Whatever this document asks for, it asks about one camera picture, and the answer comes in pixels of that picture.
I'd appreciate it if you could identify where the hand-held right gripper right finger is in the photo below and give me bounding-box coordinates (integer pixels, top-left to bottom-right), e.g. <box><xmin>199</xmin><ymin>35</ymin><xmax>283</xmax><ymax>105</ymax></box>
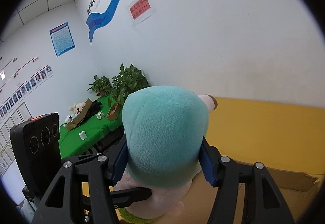
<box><xmin>199</xmin><ymin>136</ymin><xmax>295</xmax><ymax>224</ymax></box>

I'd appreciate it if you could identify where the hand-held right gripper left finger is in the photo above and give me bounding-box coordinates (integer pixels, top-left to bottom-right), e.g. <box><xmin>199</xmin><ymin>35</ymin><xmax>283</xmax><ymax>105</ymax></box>
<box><xmin>32</xmin><ymin>135</ymin><xmax>129</xmax><ymax>224</ymax></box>

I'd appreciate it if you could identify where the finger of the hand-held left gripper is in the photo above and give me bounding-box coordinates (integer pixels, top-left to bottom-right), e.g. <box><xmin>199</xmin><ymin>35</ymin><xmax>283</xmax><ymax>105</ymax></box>
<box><xmin>110</xmin><ymin>187</ymin><xmax>153</xmax><ymax>210</ymax></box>

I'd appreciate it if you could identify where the teal pink green plush toy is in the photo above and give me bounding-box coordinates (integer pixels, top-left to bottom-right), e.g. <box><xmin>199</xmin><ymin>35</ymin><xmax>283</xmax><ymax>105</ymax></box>
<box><xmin>113</xmin><ymin>85</ymin><xmax>218</xmax><ymax>224</ymax></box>

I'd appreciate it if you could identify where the large cardboard box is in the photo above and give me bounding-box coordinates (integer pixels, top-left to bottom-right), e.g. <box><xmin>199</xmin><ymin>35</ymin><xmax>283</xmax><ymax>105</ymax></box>
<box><xmin>178</xmin><ymin>167</ymin><xmax>321</xmax><ymax>224</ymax></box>

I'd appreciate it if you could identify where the group of framed certificates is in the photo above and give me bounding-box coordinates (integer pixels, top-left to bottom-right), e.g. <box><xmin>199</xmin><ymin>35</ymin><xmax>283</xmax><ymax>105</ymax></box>
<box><xmin>0</xmin><ymin>102</ymin><xmax>33</xmax><ymax>177</ymax></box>

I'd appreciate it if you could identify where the green cloth table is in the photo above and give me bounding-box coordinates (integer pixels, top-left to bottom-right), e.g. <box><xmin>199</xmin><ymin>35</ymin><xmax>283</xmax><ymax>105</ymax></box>
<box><xmin>58</xmin><ymin>93</ymin><xmax>126</xmax><ymax>160</ymax></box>

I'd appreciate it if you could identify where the small open cardboard box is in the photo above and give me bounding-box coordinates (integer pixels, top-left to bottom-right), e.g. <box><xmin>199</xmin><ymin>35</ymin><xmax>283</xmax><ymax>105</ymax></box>
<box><xmin>107</xmin><ymin>102</ymin><xmax>121</xmax><ymax>122</ymax></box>

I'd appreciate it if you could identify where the long open cardboard box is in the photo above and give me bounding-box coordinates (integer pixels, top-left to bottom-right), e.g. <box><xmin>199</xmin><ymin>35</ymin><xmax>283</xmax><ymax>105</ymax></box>
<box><xmin>63</xmin><ymin>98</ymin><xmax>93</xmax><ymax>130</ymax></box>

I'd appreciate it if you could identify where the cream plush bear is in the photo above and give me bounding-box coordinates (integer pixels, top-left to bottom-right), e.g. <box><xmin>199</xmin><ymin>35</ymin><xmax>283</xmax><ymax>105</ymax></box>
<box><xmin>68</xmin><ymin>102</ymin><xmax>86</xmax><ymax>116</ymax></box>

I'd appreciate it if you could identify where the row of portrait photos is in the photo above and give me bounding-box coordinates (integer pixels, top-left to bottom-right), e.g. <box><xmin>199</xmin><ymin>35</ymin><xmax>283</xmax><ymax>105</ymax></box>
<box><xmin>0</xmin><ymin>65</ymin><xmax>55</xmax><ymax>123</ymax></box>

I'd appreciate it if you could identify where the black cloth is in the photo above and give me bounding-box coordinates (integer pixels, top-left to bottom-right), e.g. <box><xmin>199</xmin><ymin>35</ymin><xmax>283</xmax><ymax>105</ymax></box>
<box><xmin>83</xmin><ymin>100</ymin><xmax>102</xmax><ymax>121</ymax></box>

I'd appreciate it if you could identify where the small potted plant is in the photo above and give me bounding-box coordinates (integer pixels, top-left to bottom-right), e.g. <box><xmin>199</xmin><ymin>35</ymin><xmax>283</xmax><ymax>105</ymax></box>
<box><xmin>88</xmin><ymin>75</ymin><xmax>113</xmax><ymax>98</ymax></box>

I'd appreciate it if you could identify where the large potted plant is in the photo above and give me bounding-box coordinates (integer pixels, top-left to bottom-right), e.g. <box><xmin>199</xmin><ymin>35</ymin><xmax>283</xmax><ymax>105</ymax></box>
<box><xmin>110</xmin><ymin>63</ymin><xmax>149</xmax><ymax>106</ymax></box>

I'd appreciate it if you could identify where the red paper sign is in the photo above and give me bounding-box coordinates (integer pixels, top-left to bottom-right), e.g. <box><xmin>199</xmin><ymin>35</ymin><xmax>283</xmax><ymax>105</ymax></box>
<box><xmin>128</xmin><ymin>0</ymin><xmax>156</xmax><ymax>27</ymax></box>

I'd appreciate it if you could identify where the dark table frame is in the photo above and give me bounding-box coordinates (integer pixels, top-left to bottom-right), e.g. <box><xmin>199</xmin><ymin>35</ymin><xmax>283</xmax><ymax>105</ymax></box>
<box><xmin>86</xmin><ymin>130</ymin><xmax>125</xmax><ymax>156</ymax></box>

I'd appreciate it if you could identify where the blue wall poster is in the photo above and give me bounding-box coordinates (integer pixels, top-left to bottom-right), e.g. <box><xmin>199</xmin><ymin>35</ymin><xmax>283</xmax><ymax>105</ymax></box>
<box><xmin>49</xmin><ymin>22</ymin><xmax>76</xmax><ymax>57</ymax></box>

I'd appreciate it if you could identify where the blue wave wall decal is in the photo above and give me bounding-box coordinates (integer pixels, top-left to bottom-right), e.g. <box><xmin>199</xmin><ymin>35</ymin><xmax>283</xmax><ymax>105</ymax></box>
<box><xmin>86</xmin><ymin>0</ymin><xmax>178</xmax><ymax>45</ymax></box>

